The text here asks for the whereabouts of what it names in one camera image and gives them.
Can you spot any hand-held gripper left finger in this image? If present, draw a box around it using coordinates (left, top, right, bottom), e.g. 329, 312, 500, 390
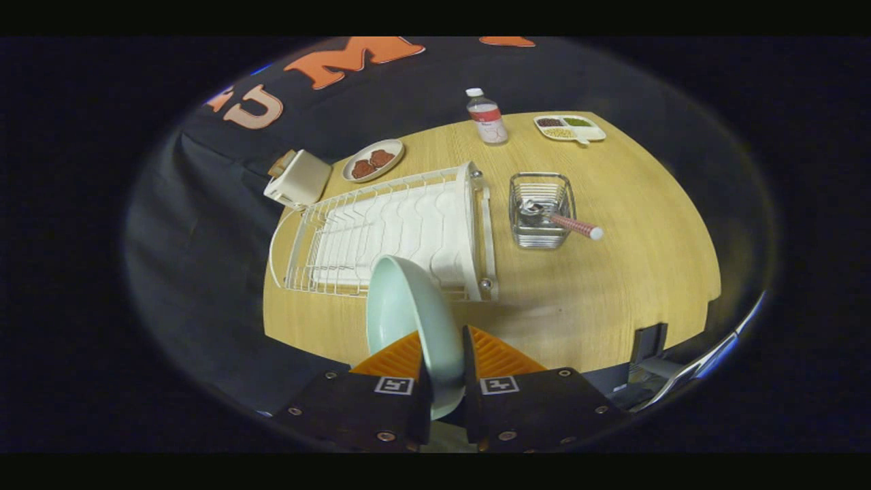
272, 331, 433, 453

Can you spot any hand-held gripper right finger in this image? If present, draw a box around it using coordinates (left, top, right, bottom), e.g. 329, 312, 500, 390
463, 325, 631, 453

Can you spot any pale green plate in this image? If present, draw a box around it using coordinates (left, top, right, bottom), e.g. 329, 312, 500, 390
366, 255, 467, 421

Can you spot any metal wire basket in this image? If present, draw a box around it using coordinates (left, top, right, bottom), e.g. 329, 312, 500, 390
509, 172, 577, 250

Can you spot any white wire dish rack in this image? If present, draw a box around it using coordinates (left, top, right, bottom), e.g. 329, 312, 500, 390
269, 161, 499, 302

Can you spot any spoon with red checked handle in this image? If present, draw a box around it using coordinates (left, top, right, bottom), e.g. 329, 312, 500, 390
521, 201, 604, 242

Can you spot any brown oval plate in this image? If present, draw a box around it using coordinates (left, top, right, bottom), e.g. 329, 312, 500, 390
342, 140, 406, 183

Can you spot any white divided dish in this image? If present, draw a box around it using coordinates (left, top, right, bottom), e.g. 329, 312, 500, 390
533, 114, 606, 146

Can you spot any white toaster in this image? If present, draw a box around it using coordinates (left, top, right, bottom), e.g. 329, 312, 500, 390
263, 149, 333, 209

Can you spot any clear plastic water bottle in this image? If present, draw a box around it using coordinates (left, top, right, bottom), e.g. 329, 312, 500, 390
466, 88, 509, 146

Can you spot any black table bracket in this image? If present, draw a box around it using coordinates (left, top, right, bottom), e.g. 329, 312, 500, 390
631, 323, 669, 365

